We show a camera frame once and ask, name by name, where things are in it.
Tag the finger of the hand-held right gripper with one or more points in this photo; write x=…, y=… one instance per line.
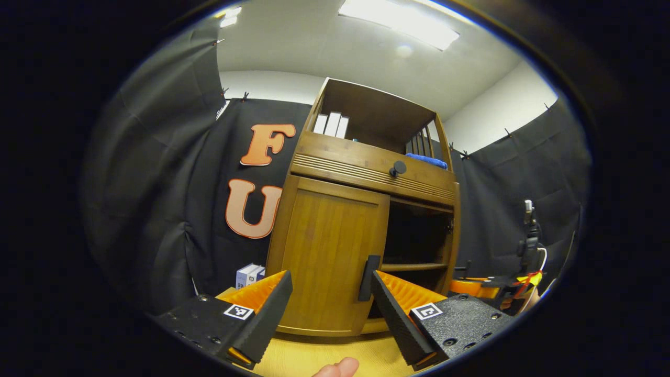
x=471, y=287

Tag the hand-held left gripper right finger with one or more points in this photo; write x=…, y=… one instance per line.
x=395, y=319

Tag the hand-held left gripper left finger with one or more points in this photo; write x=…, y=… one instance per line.
x=269, y=314

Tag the wooden cabinet door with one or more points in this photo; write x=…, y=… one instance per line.
x=453, y=246
x=324, y=246

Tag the wooden double-door shoe cabinet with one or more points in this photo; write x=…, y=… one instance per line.
x=366, y=110

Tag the white and blue box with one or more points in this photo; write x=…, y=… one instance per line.
x=244, y=276
x=259, y=272

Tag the blue folded towel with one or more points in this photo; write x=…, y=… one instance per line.
x=426, y=160

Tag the black round drawer knob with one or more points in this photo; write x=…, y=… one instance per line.
x=398, y=168

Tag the wooden grooved drawer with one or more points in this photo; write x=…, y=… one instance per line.
x=340, y=159

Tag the black backdrop cloth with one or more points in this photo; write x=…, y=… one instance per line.
x=152, y=183

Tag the white upright box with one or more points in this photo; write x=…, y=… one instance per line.
x=333, y=124
x=320, y=124
x=342, y=128

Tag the large ceiling light panel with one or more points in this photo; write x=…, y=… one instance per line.
x=400, y=22

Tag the small ceiling light panel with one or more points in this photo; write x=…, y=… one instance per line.
x=230, y=17

